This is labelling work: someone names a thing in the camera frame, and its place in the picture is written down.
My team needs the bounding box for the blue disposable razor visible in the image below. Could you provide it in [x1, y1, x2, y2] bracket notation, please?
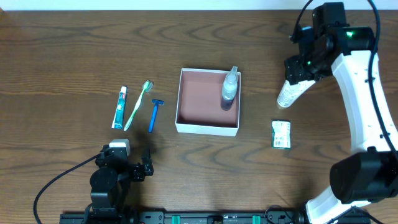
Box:
[148, 99, 164, 133]

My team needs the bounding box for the white tube gold cap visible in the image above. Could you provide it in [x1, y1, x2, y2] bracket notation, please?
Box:
[277, 80, 315, 109]

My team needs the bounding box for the teal toothpaste tube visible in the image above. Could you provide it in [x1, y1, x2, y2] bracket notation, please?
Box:
[111, 86, 127, 129]

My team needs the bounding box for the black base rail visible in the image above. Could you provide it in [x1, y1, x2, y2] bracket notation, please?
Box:
[58, 210, 383, 224]

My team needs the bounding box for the green white soap bar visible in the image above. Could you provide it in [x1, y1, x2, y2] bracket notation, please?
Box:
[271, 120, 291, 150]

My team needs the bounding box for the white box pink interior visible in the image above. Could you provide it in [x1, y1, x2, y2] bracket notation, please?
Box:
[175, 68, 241, 137]

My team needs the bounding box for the blue liquid clear bottle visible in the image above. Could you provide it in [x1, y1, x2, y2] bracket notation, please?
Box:
[221, 66, 238, 111]

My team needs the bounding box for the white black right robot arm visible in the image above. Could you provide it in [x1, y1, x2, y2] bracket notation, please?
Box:
[277, 25, 397, 223]

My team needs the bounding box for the green white toothbrush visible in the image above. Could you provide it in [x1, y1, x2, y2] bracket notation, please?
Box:
[124, 80, 154, 131]

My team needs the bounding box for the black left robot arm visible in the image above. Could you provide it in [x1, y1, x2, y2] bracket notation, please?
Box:
[90, 145, 154, 219]

